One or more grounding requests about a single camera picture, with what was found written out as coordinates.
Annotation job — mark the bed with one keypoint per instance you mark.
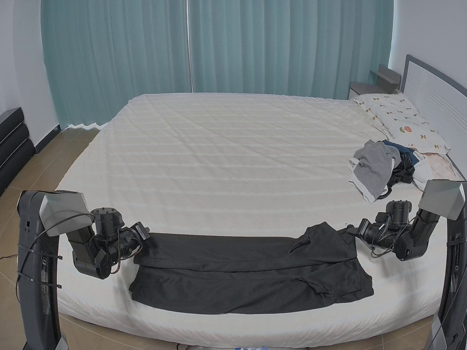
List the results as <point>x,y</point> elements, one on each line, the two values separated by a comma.
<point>219,159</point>

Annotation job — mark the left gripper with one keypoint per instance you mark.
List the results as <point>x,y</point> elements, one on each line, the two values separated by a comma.
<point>133,246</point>

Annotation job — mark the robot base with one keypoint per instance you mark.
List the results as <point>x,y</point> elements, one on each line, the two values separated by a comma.
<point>219,348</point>

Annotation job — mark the dark blue garment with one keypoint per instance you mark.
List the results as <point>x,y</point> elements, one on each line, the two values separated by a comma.
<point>399,148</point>

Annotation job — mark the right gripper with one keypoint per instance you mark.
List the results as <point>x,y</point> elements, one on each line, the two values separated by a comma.
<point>377,237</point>

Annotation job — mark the grey garment with white trim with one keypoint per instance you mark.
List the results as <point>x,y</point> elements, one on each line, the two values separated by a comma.
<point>372,170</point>

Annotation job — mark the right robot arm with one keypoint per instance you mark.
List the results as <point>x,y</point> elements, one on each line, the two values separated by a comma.
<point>452,268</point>

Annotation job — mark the blue-green curtain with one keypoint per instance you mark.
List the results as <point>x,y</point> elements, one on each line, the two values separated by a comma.
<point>292,31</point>
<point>109,49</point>

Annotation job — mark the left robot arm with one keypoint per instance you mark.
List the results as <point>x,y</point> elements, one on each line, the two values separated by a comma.
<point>36,286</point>

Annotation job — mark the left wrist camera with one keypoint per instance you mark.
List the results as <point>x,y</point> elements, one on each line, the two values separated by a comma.
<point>141,233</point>

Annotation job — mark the black chest of drawers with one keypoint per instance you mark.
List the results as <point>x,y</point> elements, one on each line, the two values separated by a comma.
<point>14,140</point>

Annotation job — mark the grey bedside table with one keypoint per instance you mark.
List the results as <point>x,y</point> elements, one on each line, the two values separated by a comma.
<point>359,88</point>

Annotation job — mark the black trousers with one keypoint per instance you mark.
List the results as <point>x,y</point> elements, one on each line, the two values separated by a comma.
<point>237,268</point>

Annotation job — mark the black garment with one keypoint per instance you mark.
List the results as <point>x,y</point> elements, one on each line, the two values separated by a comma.
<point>403,170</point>

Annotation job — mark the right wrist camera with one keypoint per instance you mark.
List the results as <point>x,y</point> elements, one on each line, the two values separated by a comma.
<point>363,228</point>

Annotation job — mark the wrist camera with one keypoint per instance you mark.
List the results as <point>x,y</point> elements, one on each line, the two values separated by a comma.
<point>141,233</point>
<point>363,228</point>

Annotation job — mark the white printed pillow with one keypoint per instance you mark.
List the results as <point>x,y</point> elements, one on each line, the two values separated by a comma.
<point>401,119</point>

